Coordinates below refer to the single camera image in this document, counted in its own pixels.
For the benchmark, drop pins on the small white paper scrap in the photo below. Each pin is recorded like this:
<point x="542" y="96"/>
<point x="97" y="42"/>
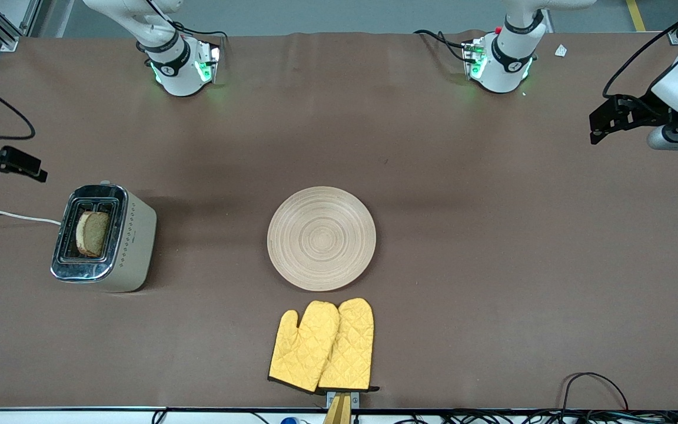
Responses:
<point x="561" y="50"/>

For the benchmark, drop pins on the metal clamp bracket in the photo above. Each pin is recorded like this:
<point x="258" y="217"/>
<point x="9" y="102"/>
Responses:
<point x="355" y="399"/>

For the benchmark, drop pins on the brown table cover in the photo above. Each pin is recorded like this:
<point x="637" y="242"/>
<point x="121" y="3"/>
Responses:
<point x="433" y="176"/>

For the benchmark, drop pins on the beige toaster with chrome top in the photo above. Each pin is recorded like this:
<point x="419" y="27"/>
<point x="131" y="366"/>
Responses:
<point x="133" y="247"/>

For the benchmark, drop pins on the yellow quilted oven mitt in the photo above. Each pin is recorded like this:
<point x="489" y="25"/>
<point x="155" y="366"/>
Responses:
<point x="303" y="353"/>
<point x="351" y="347"/>

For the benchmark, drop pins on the white table frame rail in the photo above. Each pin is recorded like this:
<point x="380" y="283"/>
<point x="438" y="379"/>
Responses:
<point x="50" y="418"/>

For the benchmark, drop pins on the brown toast slice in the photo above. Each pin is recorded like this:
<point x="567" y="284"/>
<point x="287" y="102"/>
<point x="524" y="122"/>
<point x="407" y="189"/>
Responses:
<point x="93" y="234"/>

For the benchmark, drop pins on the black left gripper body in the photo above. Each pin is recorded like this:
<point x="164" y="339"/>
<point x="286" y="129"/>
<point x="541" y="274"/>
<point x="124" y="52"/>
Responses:
<point x="650" y="109"/>

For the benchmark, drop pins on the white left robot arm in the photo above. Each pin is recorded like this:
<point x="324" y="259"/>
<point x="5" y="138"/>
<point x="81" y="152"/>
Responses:
<point x="504" y="65"/>

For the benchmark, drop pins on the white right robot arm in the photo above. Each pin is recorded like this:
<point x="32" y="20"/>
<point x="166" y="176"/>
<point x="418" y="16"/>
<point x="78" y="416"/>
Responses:
<point x="177" y="70"/>

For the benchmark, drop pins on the round wooden plate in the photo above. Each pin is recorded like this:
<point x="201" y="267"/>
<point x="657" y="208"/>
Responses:
<point x="321" y="238"/>

